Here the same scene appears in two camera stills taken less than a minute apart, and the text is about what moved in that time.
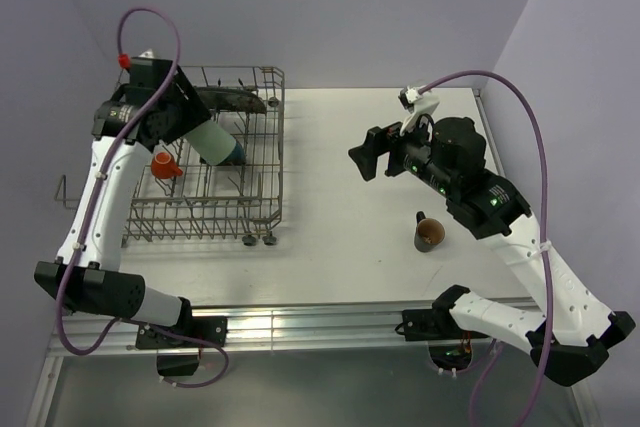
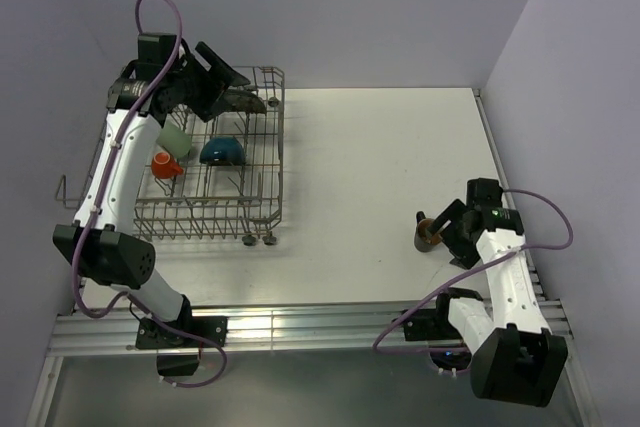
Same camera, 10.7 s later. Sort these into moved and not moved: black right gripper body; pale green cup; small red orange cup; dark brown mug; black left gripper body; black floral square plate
Moved: black left gripper body; black right gripper body; pale green cup
Not moved: small red orange cup; black floral square plate; dark brown mug
